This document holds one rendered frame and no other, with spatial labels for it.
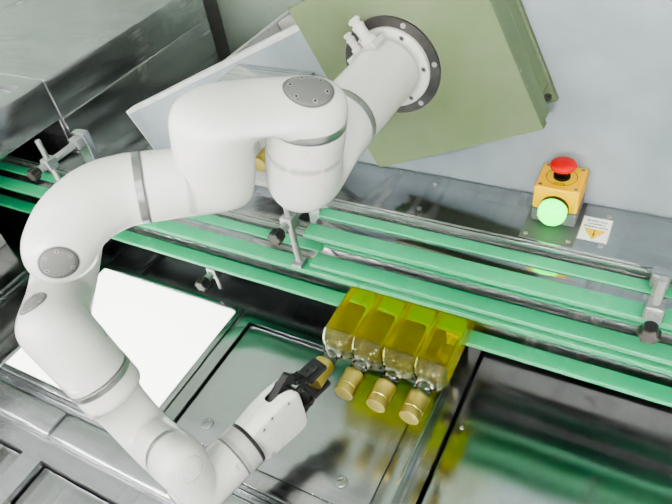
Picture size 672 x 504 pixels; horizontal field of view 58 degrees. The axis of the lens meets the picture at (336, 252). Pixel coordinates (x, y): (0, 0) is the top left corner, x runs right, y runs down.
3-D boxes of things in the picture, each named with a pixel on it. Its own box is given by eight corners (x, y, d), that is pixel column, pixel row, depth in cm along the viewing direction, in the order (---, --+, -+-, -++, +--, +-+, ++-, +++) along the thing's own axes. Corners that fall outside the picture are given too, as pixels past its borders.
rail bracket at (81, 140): (111, 159, 156) (45, 212, 143) (84, 100, 145) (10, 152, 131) (125, 162, 154) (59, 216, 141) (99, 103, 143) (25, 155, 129)
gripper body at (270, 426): (265, 478, 96) (314, 428, 102) (250, 444, 89) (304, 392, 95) (234, 451, 100) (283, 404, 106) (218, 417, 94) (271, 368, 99)
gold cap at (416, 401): (409, 399, 99) (399, 421, 97) (407, 386, 97) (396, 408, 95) (430, 406, 98) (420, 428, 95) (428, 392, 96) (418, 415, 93)
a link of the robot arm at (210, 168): (147, 184, 78) (125, 77, 66) (327, 161, 84) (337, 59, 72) (154, 240, 73) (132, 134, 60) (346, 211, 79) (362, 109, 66)
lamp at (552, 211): (538, 215, 100) (533, 226, 98) (541, 193, 97) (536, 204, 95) (567, 220, 98) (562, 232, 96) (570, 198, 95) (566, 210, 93)
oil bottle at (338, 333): (371, 277, 122) (320, 357, 109) (368, 257, 119) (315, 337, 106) (397, 284, 120) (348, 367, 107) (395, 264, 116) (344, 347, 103)
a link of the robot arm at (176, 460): (126, 447, 87) (154, 473, 80) (185, 397, 92) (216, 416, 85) (179, 515, 93) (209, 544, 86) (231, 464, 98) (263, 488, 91)
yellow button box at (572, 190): (541, 193, 106) (530, 219, 101) (545, 157, 101) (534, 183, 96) (584, 201, 103) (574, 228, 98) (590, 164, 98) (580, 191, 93)
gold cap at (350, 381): (346, 376, 104) (334, 396, 102) (344, 363, 102) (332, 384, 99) (365, 383, 103) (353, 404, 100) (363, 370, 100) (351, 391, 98)
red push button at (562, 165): (545, 183, 97) (547, 166, 95) (551, 169, 100) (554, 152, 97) (571, 188, 96) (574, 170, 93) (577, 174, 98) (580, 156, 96)
